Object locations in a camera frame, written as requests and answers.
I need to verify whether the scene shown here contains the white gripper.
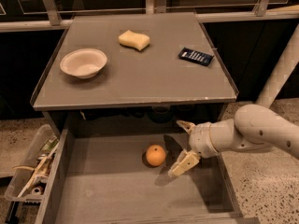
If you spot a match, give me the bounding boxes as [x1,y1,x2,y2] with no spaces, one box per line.
[168,120,219,177]

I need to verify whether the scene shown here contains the orange fruit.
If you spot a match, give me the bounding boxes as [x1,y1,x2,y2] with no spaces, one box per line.
[146,145,166,166]

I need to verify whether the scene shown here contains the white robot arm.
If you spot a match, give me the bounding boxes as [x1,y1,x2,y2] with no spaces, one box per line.
[168,26,299,177]

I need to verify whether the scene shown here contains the grey cabinet counter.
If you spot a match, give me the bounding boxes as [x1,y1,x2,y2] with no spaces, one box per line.
[29,12,240,138]

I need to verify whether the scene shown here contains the open grey top drawer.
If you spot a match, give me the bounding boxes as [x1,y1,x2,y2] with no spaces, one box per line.
[34,121,260,224]

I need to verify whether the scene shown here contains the dark blue snack packet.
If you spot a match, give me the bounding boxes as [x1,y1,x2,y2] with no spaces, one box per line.
[178,48,214,66]

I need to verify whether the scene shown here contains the yellow sponge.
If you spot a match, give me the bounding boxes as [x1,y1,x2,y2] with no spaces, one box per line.
[119,30,150,51]

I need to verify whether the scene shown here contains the white paper bowl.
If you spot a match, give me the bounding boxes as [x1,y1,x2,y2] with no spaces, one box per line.
[60,49,107,79]

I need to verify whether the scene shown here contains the clear plastic bin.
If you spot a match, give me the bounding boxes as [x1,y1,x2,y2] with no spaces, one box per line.
[5,124,59,203]

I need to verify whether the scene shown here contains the metal railing frame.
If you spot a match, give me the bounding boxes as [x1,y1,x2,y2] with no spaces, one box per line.
[0,0,299,33]

